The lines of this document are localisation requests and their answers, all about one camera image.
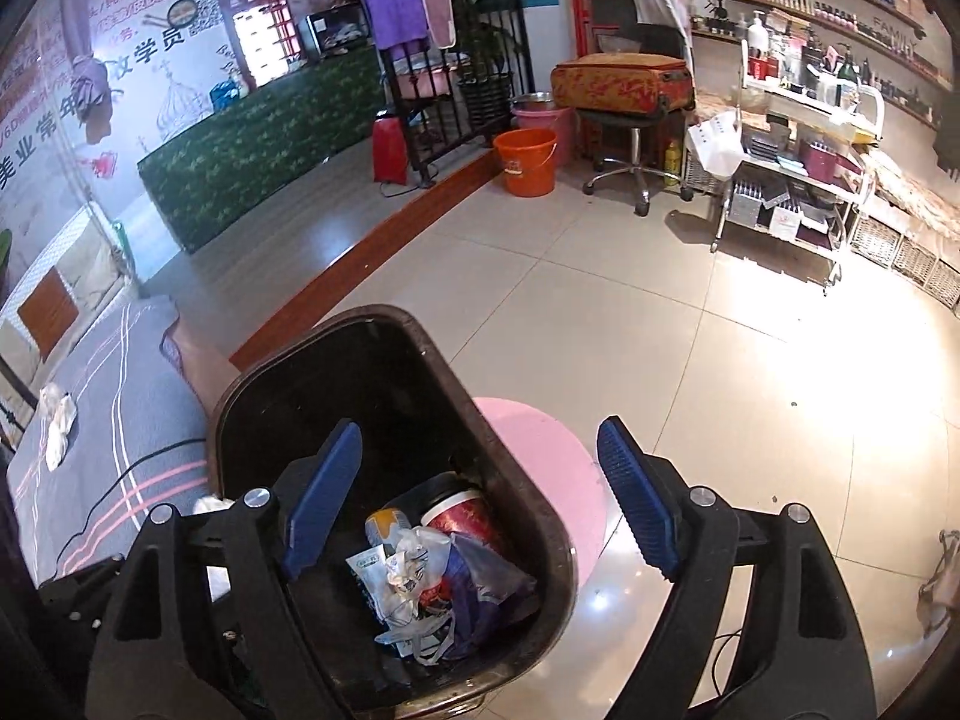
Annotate white wicker basket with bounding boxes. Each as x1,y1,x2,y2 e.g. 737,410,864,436
851,216,901,267
892,236,938,286
926,262,960,308

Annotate red phone booth cabinet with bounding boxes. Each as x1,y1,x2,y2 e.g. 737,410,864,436
214,0,305,91

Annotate white wicker swing chair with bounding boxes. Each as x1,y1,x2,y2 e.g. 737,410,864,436
0,202,140,391

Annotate orange cushion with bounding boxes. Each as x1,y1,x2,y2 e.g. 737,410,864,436
15,266,80,361

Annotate white paper bag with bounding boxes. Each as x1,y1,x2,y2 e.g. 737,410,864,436
686,111,751,181

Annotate wall shelves with bottles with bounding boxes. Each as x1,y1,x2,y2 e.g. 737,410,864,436
682,0,946,128

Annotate red gold-patterned paper cup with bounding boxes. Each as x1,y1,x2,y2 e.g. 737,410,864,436
386,471,515,560

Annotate large wall poster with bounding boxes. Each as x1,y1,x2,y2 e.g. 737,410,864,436
0,0,361,301

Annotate red bag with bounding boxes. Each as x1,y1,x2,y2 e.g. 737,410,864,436
371,112,410,185

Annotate yellow drink can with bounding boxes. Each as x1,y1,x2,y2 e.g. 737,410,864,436
365,508,412,548

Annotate orange plastic bucket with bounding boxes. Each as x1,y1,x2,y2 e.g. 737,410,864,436
493,127,560,197

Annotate pink plastic basin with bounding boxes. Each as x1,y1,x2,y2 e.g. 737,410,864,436
512,106,575,166

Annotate black trash bin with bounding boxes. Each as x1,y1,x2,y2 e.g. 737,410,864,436
206,304,578,720

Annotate crumpled white tissue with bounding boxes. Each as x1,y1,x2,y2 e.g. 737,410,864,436
37,382,80,470

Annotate grey folded umbrella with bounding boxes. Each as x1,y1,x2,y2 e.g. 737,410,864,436
71,52,125,143

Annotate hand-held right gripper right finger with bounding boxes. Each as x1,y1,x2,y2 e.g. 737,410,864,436
596,415,877,720

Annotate black metal rack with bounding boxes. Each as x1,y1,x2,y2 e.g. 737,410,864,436
375,4,537,188

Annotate chrome swivel stool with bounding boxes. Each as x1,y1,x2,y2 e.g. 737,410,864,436
574,109,695,218

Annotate white wheeled cart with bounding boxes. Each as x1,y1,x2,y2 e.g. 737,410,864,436
709,37,886,297

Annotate green and white packet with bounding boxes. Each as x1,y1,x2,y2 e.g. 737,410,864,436
345,546,391,616

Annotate pink towel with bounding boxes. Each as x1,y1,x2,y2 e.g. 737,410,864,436
416,0,458,52

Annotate black picture frame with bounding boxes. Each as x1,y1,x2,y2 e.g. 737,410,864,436
298,4,372,57

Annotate pink round stool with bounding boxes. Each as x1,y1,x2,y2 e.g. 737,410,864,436
472,396,608,593

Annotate black power cable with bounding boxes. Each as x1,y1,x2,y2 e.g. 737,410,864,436
75,435,211,563
709,630,751,698

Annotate purple towel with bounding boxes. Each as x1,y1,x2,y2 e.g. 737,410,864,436
356,0,430,52

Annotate green patterned counter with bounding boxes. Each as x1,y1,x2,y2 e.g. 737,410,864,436
137,45,391,256

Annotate white cushion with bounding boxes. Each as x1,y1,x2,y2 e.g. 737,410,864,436
56,236,121,301

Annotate orange patterned suitcase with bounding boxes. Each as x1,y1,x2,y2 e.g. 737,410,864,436
550,52,697,121

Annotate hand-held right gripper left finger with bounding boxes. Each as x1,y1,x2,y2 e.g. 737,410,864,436
86,420,365,720

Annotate white pump bottle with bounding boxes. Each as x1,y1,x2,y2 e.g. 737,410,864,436
746,10,773,80

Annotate grey striped bed sheet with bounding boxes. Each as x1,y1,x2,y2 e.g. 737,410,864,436
0,292,218,586

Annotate purple plastic bag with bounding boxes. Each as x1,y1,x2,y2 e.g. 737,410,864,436
439,532,537,661

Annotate pink plastic tub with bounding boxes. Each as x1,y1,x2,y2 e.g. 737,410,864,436
397,67,458,100

